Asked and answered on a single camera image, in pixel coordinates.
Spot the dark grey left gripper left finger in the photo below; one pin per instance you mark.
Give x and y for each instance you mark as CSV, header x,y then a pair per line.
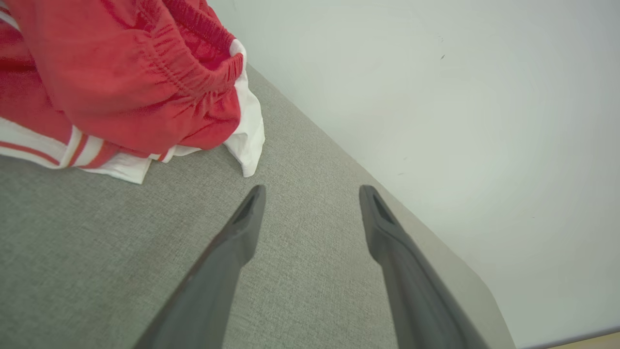
x,y
213,291

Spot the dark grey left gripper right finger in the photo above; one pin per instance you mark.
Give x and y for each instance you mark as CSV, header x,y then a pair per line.
x,y
416,300

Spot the red Bulls 23 jersey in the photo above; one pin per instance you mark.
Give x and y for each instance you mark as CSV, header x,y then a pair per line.
x,y
249,131

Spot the red shorts with white stripe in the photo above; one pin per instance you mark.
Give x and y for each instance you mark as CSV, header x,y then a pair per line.
x,y
111,72

